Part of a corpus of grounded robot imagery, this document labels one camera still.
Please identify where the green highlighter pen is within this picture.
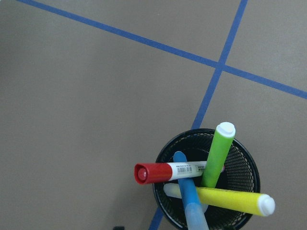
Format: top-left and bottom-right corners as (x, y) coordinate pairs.
(201, 122), (236, 188)

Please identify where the blue highlighter pen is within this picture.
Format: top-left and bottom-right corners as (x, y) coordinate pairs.
(173, 151), (209, 230)

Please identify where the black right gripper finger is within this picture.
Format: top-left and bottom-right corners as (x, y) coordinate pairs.
(113, 226), (124, 230)

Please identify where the yellow highlighter pen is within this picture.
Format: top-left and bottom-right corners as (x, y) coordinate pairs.
(164, 183), (276, 217)

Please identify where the black mesh pen cup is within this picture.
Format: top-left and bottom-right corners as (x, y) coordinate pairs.
(149, 128), (260, 230)

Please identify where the red white marker pen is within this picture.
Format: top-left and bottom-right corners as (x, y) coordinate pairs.
(134, 161), (207, 184)

